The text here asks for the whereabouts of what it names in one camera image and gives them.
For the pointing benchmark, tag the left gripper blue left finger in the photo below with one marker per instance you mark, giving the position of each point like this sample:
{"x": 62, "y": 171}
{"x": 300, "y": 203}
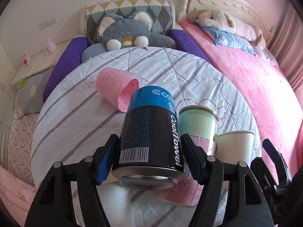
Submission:
{"x": 104, "y": 157}

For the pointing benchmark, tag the pink plastic cup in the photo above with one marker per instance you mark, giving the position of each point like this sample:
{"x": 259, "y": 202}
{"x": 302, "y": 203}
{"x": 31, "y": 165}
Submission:
{"x": 117, "y": 86}

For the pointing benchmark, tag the pink rabbit figurine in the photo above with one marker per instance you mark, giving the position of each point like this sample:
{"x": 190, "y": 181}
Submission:
{"x": 51, "y": 47}

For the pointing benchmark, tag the cream wooden bed headboard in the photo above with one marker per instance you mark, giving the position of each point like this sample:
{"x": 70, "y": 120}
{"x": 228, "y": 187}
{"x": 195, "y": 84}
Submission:
{"x": 190, "y": 9}

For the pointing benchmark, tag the pink curtain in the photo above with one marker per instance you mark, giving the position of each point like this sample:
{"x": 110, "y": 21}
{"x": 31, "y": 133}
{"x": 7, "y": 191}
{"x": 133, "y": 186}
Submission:
{"x": 287, "y": 48}

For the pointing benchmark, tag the pink floral blanket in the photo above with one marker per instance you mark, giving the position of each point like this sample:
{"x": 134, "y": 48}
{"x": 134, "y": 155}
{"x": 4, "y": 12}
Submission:
{"x": 16, "y": 195}

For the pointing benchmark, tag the purple bed bumper right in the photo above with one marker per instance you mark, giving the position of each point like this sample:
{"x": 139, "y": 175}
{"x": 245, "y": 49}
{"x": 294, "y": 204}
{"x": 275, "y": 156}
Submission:
{"x": 186, "y": 44}

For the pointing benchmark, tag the cream bedside table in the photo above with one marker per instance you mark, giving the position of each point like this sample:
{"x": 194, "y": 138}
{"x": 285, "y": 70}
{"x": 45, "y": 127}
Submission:
{"x": 40, "y": 62}

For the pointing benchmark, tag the striped white round quilt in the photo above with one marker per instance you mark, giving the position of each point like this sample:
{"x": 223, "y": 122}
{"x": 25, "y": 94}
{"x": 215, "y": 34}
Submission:
{"x": 76, "y": 119}

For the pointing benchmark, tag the purple bed bumper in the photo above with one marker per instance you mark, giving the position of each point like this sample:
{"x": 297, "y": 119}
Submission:
{"x": 186, "y": 44}
{"x": 69, "y": 60}

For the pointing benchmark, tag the purple bed bumper left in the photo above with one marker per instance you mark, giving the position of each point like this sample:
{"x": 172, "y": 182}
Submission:
{"x": 69, "y": 60}

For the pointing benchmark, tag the white wall socket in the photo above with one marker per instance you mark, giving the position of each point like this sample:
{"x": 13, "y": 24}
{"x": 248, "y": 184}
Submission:
{"x": 49, "y": 22}

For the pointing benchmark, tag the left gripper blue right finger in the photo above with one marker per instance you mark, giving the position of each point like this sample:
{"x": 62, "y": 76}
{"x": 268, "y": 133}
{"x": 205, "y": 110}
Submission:
{"x": 194, "y": 157}

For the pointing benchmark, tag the white paper cup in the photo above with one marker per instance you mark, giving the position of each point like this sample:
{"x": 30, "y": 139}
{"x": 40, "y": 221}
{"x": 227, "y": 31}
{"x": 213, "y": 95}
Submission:
{"x": 115, "y": 200}
{"x": 235, "y": 146}

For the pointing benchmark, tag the blue cartoon pillow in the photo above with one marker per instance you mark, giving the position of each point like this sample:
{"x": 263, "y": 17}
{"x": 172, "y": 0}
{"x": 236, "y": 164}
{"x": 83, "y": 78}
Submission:
{"x": 222, "y": 38}

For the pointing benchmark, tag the cream wardrobe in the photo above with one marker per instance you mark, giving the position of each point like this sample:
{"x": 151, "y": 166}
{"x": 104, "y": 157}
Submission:
{"x": 8, "y": 93}

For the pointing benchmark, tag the pink fleece blanket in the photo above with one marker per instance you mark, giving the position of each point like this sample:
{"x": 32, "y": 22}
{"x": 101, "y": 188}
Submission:
{"x": 270, "y": 97}

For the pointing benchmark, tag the pink green tin can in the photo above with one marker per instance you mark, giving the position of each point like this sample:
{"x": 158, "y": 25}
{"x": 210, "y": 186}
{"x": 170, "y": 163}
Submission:
{"x": 201, "y": 124}

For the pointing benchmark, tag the grey plush bear cushion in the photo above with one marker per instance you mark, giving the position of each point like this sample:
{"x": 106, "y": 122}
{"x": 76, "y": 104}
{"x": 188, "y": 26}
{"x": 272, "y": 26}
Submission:
{"x": 116, "y": 32}

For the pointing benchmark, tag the grey flower pillow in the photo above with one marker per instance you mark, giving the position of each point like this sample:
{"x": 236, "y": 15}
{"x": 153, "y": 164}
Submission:
{"x": 29, "y": 98}

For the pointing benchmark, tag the white pink plush dog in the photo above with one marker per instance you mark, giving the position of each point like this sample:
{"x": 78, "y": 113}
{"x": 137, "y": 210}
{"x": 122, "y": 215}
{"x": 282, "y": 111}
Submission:
{"x": 224, "y": 21}

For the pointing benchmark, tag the heart pattern bed sheet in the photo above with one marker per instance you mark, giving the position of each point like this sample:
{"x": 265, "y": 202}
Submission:
{"x": 20, "y": 146}

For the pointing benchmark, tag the white paper cup left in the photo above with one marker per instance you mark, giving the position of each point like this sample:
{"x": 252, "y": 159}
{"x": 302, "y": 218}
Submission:
{"x": 115, "y": 200}

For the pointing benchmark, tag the white red rabbit figurine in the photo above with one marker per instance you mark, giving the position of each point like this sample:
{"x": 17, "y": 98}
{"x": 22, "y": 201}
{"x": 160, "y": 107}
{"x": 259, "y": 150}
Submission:
{"x": 26, "y": 60}

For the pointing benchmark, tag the pink printed pillow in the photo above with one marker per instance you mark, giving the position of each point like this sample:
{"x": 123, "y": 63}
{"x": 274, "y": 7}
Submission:
{"x": 266, "y": 55}

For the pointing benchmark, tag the white paper cup right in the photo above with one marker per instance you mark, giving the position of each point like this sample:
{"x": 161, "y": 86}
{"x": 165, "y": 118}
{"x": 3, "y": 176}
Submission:
{"x": 235, "y": 146}

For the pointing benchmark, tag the black blue CoolTowel can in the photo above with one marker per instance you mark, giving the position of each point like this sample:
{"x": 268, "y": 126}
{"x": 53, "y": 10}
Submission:
{"x": 150, "y": 156}

